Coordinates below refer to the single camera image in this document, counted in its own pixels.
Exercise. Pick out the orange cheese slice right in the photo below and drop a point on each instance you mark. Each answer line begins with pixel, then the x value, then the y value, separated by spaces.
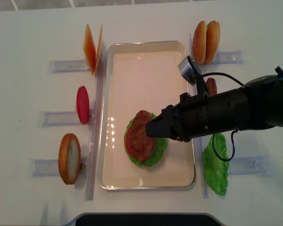
pixel 98 51

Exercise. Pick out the clear acrylic rack left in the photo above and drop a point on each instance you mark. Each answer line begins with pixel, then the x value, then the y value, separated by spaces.
pixel 49 168

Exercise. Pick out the orange cheese slice left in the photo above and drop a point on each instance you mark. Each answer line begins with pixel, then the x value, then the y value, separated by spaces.
pixel 89 49

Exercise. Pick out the green lettuce leaf standing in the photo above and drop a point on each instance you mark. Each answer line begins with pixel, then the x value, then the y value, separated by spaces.
pixel 216 170

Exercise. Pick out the sesame bun top left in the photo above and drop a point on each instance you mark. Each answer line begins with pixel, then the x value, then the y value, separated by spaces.
pixel 199 42

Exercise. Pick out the brown meat patty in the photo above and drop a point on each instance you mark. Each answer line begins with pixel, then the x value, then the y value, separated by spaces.
pixel 142 146
pixel 211 85

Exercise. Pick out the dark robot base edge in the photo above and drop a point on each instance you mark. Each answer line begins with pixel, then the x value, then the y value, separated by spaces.
pixel 138 219

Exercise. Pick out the bun slice standing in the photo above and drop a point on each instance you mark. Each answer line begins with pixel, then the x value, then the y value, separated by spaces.
pixel 69 158

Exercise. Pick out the sesame bun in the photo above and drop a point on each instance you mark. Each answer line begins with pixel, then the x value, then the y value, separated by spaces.
pixel 199 42
pixel 212 42

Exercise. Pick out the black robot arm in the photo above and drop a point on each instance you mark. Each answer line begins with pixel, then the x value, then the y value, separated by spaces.
pixel 257 105

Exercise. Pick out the clear acrylic rack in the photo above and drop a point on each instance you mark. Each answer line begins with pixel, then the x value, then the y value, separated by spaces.
pixel 49 168
pixel 252 165

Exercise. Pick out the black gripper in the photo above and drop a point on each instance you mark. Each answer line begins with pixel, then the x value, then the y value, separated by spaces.
pixel 176 122

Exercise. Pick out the green lettuce leaf on tray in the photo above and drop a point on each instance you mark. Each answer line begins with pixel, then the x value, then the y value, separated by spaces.
pixel 161 146

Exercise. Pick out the orange cheese slice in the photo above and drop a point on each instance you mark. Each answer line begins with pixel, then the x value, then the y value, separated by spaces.
pixel 89 49
pixel 98 51

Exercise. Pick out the red tomato slice on tray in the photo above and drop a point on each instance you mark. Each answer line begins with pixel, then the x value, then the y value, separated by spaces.
pixel 127 143

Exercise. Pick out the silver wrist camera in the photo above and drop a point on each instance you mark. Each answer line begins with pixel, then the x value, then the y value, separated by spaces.
pixel 189 70

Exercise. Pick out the clear acrylic rack right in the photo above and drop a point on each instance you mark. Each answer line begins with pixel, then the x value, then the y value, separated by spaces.
pixel 252 165

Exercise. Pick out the sesame bun top right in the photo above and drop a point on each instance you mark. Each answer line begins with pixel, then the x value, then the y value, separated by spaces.
pixel 212 42

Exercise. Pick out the red tomato slice standing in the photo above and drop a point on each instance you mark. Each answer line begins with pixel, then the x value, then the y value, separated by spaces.
pixel 83 105

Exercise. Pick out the white rectangular tray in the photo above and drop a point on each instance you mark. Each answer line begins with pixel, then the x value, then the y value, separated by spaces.
pixel 141 76

